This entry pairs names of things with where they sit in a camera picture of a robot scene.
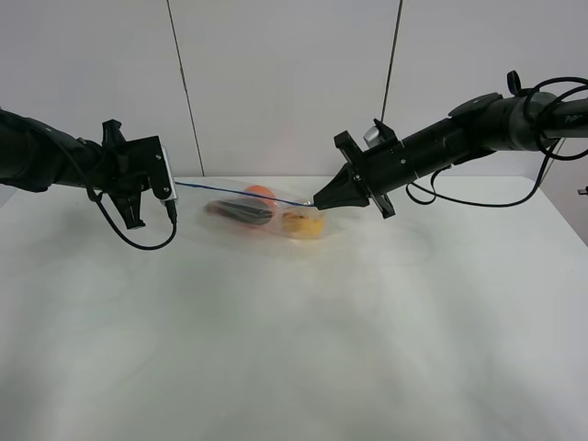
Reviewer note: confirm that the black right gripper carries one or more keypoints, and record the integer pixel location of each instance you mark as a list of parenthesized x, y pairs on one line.
[(367, 176)]

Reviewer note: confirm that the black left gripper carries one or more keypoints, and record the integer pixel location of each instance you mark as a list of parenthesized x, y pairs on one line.
[(135, 161)]

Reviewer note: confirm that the clear zip bag blue seal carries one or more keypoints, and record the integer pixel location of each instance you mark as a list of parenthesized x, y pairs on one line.
[(195, 223)]

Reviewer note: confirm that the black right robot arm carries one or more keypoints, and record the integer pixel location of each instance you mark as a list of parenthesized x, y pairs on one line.
[(528, 122)]

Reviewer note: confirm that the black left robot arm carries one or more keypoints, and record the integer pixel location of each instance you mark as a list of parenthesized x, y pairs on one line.
[(35, 156)]

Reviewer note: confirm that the yellow pear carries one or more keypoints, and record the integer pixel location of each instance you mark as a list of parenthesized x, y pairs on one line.
[(302, 226)]

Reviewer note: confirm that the orange fruit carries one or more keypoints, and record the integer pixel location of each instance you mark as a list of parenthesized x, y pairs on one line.
[(262, 194)]

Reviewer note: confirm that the dark purple eggplant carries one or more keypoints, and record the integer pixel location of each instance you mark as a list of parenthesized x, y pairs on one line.
[(247, 211)]

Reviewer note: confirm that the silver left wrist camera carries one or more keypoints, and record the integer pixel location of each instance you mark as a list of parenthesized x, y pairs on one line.
[(169, 182)]

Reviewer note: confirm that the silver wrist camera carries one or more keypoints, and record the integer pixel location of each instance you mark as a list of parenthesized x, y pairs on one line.
[(169, 182), (372, 137)]

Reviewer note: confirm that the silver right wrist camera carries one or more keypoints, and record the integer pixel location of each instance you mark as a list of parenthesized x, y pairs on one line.
[(372, 137)]

